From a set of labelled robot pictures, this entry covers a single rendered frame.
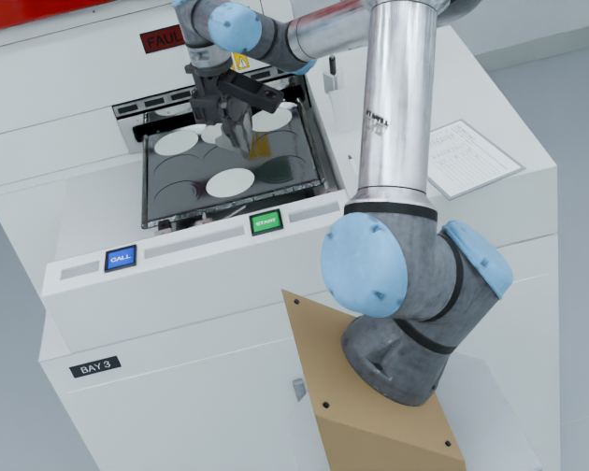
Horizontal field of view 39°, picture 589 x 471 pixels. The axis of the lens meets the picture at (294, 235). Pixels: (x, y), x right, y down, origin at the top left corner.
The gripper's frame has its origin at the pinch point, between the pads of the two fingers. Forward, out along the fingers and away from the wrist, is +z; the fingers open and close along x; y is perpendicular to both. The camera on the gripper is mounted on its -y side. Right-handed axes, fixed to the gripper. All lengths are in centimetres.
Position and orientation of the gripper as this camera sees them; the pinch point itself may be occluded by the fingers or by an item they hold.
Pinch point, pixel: (248, 153)
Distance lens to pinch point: 161.4
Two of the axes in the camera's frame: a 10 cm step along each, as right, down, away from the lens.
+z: 2.0, 7.7, 6.0
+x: -3.8, 6.3, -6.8
